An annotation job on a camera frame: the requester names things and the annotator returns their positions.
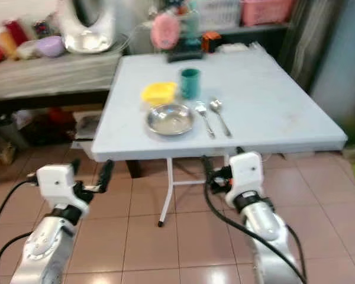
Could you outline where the stainless steel fork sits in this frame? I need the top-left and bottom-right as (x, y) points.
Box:
(195, 104), (216, 139)

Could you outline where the stainless steel spoon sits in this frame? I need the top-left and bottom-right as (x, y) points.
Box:
(209, 98), (233, 138)

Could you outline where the white box under bench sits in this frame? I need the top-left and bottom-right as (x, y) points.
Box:
(72, 111), (102, 150)

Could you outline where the round stainless steel plate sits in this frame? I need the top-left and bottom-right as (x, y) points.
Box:
(146, 102), (196, 136)

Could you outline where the teal plastic cup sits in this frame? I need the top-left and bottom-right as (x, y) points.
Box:
(180, 68), (201, 100)

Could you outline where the yellow plastic bowl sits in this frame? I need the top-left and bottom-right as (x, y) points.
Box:
(140, 81), (177, 107)

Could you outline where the black flat tray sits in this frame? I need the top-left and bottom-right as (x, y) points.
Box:
(167, 50), (205, 64)

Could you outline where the orange and black device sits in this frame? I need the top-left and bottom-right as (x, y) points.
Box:
(201, 31), (222, 54)

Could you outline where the dark wooden shelf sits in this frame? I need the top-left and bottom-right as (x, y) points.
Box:
(213, 0), (344, 89)

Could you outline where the teal plastic bottle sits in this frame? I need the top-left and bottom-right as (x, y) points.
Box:
(186, 2), (202, 43)

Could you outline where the white plastic basket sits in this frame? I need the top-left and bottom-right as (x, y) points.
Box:
(198, 0), (242, 30)

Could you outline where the purple plastic bowl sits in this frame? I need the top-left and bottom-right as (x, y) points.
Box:
(35, 35), (66, 59)

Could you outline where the pink round desk fan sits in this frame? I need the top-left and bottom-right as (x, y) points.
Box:
(151, 12), (181, 51)

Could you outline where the pink plastic basket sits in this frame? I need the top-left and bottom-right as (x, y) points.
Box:
(241, 0), (295, 27)

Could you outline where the white and silver appliance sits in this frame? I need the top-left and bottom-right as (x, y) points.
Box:
(56, 0), (120, 54)

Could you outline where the orange bottle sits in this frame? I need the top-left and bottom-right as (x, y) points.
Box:
(0, 30), (14, 57)

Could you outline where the red bottle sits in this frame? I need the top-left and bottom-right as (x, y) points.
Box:
(3, 19), (30, 47)

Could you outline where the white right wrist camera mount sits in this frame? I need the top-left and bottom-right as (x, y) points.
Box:
(227, 151), (264, 203)

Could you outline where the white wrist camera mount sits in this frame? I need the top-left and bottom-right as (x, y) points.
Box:
(35, 164), (89, 217)
(227, 151), (264, 203)

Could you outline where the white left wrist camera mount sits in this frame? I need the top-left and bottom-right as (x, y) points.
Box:
(35, 164), (89, 217)

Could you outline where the white metal table leg frame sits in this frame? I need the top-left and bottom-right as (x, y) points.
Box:
(158, 155), (231, 228)

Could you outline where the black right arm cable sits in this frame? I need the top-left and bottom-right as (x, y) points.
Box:
(203, 177), (308, 284)

